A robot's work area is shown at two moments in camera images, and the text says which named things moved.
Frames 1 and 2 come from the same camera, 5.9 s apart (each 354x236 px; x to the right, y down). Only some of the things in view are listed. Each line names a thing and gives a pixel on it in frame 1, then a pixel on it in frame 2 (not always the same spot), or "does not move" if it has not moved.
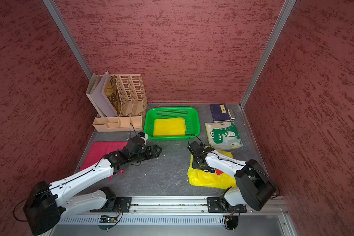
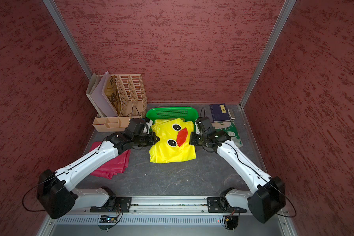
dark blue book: (220, 112) does not move
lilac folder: (102, 103) does not move
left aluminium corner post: (53, 10) does not move
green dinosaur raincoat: (223, 135) does not move
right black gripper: (195, 167) → (192, 139)
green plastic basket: (165, 123) does not move
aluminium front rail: (178, 204) does not move
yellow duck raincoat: (221, 180) → (173, 145)
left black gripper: (156, 154) → (152, 142)
